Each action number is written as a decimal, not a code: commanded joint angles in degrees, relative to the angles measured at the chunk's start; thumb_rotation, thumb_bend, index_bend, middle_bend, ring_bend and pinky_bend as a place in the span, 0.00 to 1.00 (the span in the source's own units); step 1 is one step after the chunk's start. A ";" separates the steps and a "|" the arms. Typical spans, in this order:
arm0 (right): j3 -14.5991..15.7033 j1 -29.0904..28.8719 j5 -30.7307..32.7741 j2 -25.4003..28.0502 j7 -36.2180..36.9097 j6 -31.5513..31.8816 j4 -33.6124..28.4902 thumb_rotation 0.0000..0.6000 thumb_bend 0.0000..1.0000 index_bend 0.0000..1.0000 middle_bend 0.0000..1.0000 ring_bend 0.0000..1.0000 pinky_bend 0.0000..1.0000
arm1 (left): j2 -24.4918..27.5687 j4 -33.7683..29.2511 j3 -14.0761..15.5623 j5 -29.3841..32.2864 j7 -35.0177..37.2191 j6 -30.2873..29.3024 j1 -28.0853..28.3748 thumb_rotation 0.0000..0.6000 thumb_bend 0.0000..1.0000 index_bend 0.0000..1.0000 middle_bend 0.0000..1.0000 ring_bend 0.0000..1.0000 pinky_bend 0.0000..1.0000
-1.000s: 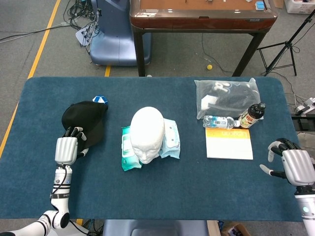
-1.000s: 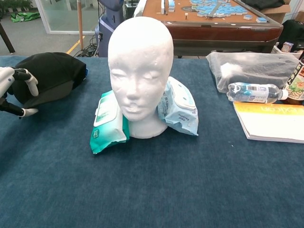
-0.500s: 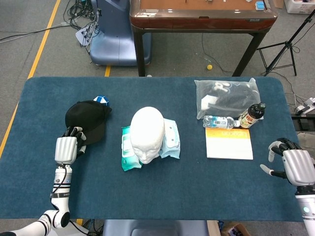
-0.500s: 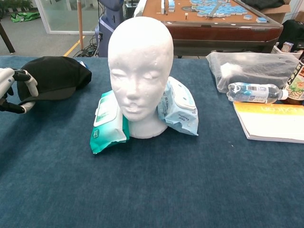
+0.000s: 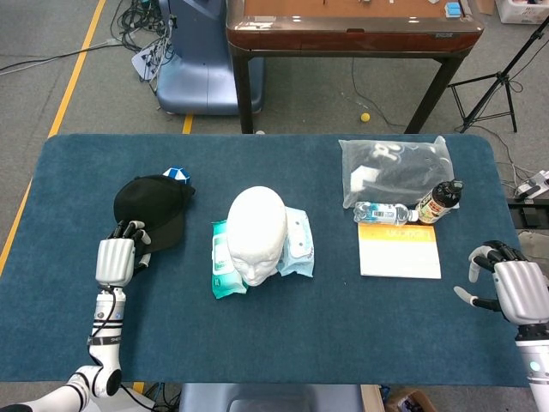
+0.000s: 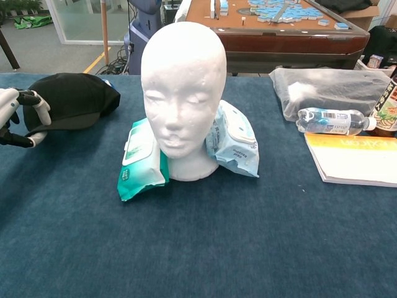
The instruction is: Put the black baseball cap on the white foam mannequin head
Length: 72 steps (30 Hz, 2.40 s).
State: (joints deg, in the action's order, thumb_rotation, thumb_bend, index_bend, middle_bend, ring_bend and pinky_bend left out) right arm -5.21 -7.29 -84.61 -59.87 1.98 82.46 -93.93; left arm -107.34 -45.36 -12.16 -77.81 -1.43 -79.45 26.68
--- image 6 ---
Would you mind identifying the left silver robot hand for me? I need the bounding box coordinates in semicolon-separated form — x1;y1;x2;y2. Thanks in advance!
0;88;52;148

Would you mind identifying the black baseball cap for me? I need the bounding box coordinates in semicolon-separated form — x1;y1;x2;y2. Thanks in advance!
24;73;121;137

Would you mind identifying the white foam mannequin head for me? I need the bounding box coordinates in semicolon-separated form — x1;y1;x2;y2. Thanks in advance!
140;21;228;181

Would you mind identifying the dark slanted table leg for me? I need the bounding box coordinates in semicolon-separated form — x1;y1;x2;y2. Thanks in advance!
0;27;21;71

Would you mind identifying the green bag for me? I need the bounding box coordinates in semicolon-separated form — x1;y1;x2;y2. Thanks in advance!
14;15;53;30

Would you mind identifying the white framed glass partition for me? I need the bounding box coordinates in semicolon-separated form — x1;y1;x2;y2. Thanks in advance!
46;0;137;46

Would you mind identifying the wooden pole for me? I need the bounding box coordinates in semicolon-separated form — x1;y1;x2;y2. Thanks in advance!
100;0;110;66

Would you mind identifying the blue grey machine base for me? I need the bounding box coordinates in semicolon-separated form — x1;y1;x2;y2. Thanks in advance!
123;0;164;75

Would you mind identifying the green wet wipes pack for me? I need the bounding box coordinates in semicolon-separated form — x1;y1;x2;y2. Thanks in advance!
116;117;171;202

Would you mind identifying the light blue wet wipes pack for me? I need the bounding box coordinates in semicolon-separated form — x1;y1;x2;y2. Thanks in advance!
204;99;260;178

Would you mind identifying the blue carpet table mat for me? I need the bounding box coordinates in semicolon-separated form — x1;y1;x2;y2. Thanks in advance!
0;73;397;298

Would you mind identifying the brown mahjong table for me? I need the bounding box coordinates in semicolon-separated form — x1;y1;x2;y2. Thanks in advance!
175;0;371;77

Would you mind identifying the clear bag with black garment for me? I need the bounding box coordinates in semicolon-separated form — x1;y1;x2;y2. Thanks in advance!
268;66;392;122

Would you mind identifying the clear plastic water bottle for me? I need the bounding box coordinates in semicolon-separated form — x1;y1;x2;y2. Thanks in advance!
295;107;378;137

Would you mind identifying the black cloth on mahjong table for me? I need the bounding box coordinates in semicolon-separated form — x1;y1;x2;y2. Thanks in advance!
314;0;373;15

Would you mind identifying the white orange notebook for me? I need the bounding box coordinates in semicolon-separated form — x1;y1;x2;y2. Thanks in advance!
303;132;397;188

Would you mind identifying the brown cardboard box flap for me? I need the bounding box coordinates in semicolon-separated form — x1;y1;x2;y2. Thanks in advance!
341;5;382;31

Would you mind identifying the small printed carton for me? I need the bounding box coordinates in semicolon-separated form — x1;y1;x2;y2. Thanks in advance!
368;54;383;70

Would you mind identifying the dark sauce bottle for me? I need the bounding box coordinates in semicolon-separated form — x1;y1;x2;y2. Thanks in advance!
368;65;397;138

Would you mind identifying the tangled black cable bundle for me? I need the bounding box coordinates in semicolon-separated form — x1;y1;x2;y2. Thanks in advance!
95;46;131;75

